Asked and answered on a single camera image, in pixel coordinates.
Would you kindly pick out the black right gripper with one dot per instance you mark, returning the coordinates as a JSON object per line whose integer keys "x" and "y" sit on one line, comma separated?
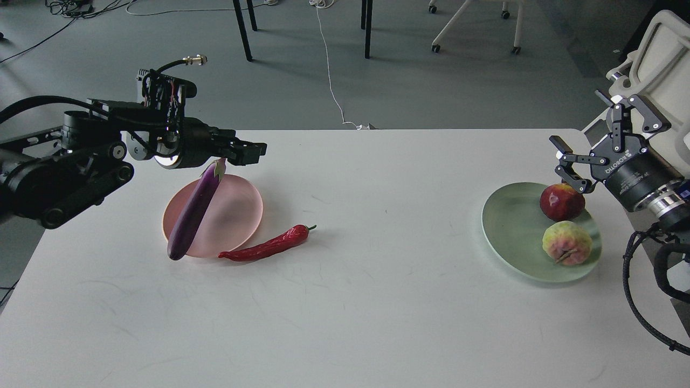
{"x": 636, "y": 172}

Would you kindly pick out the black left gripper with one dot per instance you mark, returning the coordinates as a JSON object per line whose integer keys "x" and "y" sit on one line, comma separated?
{"x": 197, "y": 142}

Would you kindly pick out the purple eggplant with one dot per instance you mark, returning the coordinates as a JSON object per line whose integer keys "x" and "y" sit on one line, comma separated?
{"x": 187, "y": 224}

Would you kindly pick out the red pomegranate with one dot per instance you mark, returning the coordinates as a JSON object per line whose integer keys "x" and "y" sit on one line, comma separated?
{"x": 560, "y": 202}

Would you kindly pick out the red chili pepper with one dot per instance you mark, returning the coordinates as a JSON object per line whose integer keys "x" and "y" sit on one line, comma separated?
{"x": 295, "y": 236}

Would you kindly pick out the green yellow apple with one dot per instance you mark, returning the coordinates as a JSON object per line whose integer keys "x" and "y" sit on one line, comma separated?
{"x": 567, "y": 243}

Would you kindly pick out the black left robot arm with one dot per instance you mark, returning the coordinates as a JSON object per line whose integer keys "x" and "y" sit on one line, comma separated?
{"x": 55, "y": 174}

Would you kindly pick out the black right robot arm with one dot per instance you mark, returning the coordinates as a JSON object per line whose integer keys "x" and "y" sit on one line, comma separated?
{"x": 670, "y": 230}

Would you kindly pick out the pink plate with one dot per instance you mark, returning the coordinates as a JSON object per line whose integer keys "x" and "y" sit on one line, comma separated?
{"x": 234, "y": 214}

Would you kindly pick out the white office chair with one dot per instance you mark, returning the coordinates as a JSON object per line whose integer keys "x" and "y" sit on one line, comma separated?
{"x": 659, "y": 72}

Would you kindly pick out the black table leg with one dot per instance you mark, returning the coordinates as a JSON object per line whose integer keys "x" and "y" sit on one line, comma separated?
{"x": 242, "y": 30}
{"x": 252, "y": 15}
{"x": 368, "y": 30}
{"x": 363, "y": 16}

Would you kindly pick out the green plate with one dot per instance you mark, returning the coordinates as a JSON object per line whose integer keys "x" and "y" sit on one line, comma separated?
{"x": 513, "y": 224}

